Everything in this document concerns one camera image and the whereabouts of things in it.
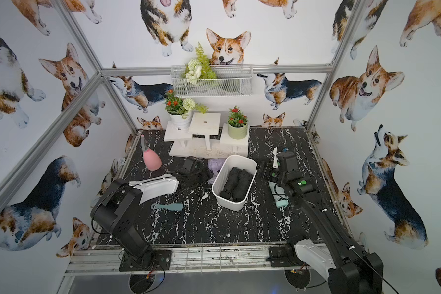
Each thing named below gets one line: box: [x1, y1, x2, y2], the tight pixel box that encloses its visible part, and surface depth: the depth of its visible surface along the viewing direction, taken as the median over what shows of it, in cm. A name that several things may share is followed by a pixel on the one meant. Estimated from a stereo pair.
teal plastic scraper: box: [150, 203, 184, 212], surface depth 90 cm
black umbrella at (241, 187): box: [232, 169, 253, 203], surface depth 92 cm
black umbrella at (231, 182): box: [219, 166, 242, 200], surface depth 94 cm
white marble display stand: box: [163, 112, 250, 159], surface depth 101 cm
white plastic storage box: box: [211, 154, 258, 212], surface depth 92 cm
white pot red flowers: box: [162, 88, 209, 130], surface depth 93 cm
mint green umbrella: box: [268, 180, 290, 208], surface depth 90 cm
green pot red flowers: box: [227, 105, 249, 140], surface depth 90 cm
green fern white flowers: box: [182, 41, 218, 86], surface depth 82 cm
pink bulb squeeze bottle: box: [140, 134, 163, 171], surface depth 100 cm
